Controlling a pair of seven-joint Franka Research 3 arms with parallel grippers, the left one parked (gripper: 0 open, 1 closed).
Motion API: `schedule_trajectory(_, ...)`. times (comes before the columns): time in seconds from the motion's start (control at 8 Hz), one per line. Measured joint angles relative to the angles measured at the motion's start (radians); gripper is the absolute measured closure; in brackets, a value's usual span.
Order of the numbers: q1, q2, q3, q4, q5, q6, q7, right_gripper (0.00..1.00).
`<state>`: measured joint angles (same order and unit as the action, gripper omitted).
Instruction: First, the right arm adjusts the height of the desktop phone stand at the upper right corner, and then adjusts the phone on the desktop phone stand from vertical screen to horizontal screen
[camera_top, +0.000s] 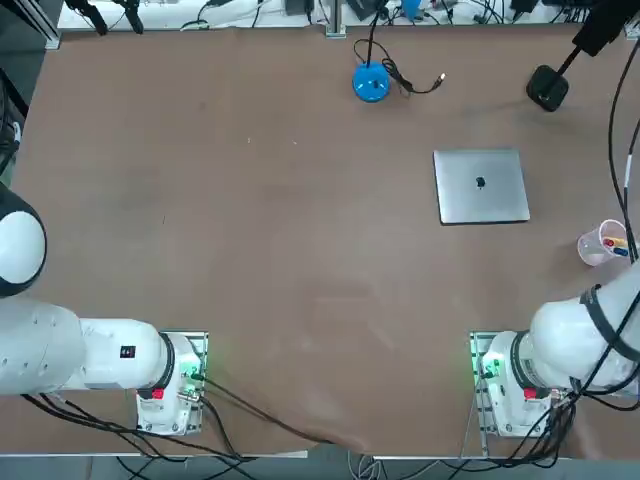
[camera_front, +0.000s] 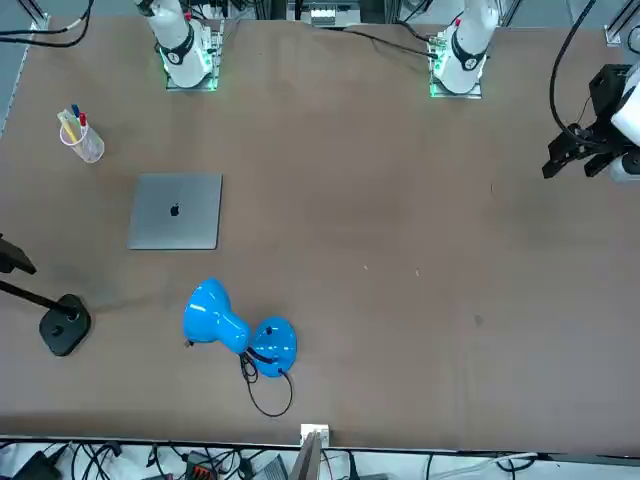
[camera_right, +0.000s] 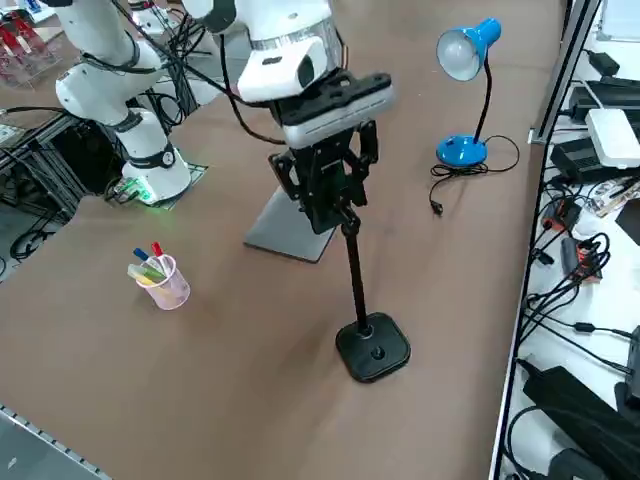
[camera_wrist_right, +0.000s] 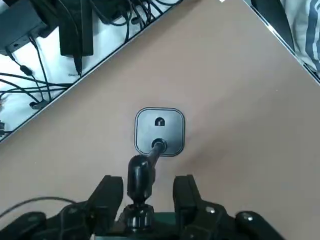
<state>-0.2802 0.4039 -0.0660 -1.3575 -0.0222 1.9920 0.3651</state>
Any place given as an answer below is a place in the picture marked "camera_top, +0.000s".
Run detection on black desktop phone stand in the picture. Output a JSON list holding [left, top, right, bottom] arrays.
[[525, 29, 591, 113]]

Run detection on blue desk lamp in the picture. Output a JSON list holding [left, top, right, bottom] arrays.
[[351, 0, 426, 105]]

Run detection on pink mesh pen cup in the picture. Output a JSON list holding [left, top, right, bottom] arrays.
[[577, 218, 629, 268]]

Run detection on black tripod leg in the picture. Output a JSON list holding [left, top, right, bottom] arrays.
[[67, 0, 109, 37], [117, 0, 145, 35]]

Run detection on black lamp power cable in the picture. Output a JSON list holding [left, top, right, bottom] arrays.
[[352, 38, 448, 101]]

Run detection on aluminium frame post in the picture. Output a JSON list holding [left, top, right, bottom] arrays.
[[324, 0, 349, 39]]

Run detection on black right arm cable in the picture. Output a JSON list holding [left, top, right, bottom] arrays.
[[607, 39, 640, 266]]

